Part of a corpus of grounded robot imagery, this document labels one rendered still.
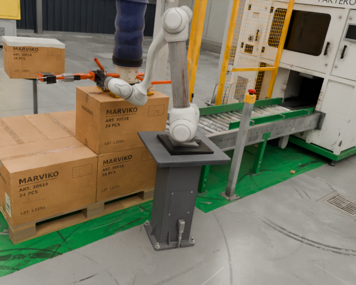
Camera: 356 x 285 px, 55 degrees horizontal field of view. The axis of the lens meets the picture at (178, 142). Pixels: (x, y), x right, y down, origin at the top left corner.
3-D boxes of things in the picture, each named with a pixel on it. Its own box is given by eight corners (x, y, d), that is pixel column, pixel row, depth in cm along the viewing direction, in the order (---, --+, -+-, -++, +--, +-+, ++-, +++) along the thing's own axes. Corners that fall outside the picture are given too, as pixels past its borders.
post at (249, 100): (228, 193, 330) (250, 93, 293) (233, 196, 326) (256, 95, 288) (224, 194, 326) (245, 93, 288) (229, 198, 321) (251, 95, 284)
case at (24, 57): (56, 70, 439) (56, 39, 424) (64, 78, 408) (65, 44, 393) (4, 70, 406) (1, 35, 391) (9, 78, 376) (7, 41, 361)
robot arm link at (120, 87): (103, 89, 220) (118, 96, 230) (116, 95, 210) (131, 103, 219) (111, 73, 220) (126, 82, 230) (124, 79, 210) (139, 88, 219)
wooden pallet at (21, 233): (101, 154, 371) (101, 142, 366) (156, 198, 304) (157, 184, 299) (-23, 179, 295) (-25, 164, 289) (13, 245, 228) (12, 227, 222)
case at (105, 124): (138, 126, 311) (142, 83, 296) (164, 143, 283) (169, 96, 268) (74, 135, 274) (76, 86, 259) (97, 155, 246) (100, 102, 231)
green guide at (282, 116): (309, 113, 436) (312, 106, 433) (317, 116, 429) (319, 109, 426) (228, 129, 334) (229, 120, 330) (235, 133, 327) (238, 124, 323)
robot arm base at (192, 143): (204, 148, 226) (205, 140, 224) (172, 146, 219) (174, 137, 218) (196, 138, 242) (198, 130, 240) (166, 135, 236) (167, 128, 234)
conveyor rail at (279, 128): (312, 126, 436) (317, 112, 429) (316, 128, 433) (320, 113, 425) (177, 160, 288) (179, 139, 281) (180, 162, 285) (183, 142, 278)
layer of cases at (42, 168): (101, 142, 366) (103, 107, 351) (157, 184, 299) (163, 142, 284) (-25, 164, 289) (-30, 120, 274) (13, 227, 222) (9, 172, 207)
